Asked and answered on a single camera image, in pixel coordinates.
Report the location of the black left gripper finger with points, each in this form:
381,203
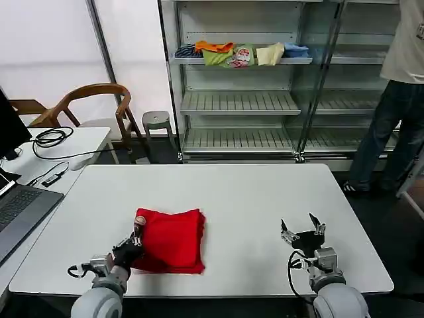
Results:
138,236
128,241

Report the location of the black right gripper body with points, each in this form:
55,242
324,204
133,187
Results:
308,242

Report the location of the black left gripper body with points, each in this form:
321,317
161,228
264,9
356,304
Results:
127,254

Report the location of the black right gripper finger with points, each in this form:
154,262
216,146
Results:
318,228
288,234

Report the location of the red shirt with print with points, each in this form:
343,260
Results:
172,242

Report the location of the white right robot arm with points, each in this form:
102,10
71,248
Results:
334,291

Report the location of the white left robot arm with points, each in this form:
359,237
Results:
99,295

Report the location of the dark grey laptop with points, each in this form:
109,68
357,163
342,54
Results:
23,205

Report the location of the white side table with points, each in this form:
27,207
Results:
83,139

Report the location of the grey round stool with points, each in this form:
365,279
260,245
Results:
155,118

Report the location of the person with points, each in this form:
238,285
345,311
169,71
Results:
387,126

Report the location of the empty metal shelf rack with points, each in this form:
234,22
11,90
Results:
344,102

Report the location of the wooden chair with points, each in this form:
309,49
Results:
122,99

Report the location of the metal shelf with folded clothes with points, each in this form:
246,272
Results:
238,102

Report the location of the black monitor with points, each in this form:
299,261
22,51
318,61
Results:
11,126

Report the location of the grey tent pole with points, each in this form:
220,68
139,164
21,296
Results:
102,43

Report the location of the white metal frame stand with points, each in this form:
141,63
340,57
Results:
410,189

